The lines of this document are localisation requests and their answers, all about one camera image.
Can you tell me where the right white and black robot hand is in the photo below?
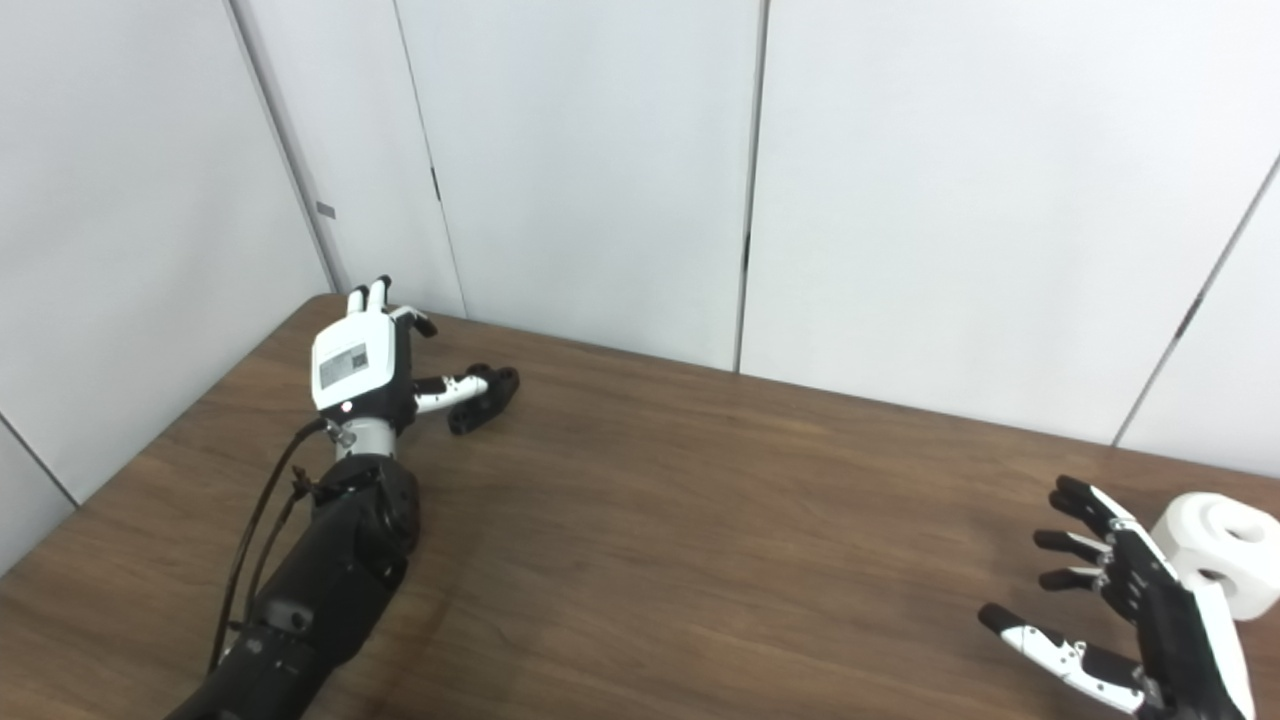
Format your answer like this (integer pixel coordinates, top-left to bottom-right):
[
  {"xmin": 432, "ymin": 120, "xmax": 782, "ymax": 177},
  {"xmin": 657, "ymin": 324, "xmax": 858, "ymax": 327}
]
[{"xmin": 978, "ymin": 476, "xmax": 1256, "ymax": 720}]

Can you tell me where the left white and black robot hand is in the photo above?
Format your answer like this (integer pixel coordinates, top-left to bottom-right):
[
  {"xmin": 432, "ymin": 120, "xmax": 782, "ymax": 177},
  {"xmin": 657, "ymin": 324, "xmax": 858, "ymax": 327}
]
[{"xmin": 310, "ymin": 276, "xmax": 491, "ymax": 426}]

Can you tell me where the round white piece with holes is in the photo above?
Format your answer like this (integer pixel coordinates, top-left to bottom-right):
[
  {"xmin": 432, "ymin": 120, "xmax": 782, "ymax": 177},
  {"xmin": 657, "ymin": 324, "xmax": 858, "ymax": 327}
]
[{"xmin": 1150, "ymin": 493, "xmax": 1280, "ymax": 623}]

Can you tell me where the black holder part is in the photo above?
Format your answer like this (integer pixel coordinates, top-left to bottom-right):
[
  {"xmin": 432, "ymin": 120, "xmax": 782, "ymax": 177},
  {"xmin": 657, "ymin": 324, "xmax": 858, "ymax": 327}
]
[{"xmin": 447, "ymin": 365, "xmax": 521, "ymax": 436}]

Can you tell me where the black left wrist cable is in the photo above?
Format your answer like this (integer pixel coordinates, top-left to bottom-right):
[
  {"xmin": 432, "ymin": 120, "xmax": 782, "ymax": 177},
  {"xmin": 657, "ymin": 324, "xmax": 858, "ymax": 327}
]
[{"xmin": 207, "ymin": 420, "xmax": 331, "ymax": 673}]

